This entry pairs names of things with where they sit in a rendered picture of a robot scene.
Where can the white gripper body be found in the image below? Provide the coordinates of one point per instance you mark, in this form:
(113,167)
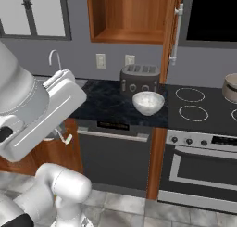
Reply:
(58,104)

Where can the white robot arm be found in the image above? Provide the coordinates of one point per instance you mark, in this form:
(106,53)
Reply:
(18,82)

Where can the wooden base cabinet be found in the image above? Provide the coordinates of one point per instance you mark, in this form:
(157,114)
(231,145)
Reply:
(52,156)

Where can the wooden cabinet door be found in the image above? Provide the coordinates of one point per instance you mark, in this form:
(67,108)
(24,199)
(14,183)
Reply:
(169,36)

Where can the grey pot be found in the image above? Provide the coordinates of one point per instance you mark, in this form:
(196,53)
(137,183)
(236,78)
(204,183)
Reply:
(230,88)

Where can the curved silver tap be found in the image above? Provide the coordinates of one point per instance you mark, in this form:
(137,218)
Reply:
(58,59)

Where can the dark grey dishwasher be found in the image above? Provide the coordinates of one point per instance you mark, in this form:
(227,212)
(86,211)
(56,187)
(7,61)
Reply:
(114,162)

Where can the dark grey toaster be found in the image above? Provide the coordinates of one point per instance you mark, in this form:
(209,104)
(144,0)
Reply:
(140,78)

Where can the white bowl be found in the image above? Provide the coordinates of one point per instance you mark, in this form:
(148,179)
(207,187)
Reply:
(148,103)

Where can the grey framed window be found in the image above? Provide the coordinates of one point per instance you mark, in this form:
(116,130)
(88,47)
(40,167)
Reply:
(46,11)

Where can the wooden side panel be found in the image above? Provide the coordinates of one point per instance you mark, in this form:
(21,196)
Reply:
(155,162)

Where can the black oven knob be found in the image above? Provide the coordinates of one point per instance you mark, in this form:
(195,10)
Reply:
(189,141)
(174,139)
(204,142)

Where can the black hob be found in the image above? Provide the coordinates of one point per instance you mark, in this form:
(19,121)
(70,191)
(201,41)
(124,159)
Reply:
(200,113)

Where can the silver oven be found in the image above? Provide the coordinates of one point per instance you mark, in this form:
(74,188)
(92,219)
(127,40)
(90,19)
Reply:
(200,172)

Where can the black microwave oven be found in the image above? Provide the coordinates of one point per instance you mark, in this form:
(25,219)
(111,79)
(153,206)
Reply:
(213,14)

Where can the white wall socket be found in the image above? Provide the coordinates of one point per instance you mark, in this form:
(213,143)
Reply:
(130,59)
(101,61)

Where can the open wooden wall cabinet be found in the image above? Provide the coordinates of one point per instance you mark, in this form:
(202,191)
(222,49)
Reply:
(129,17)

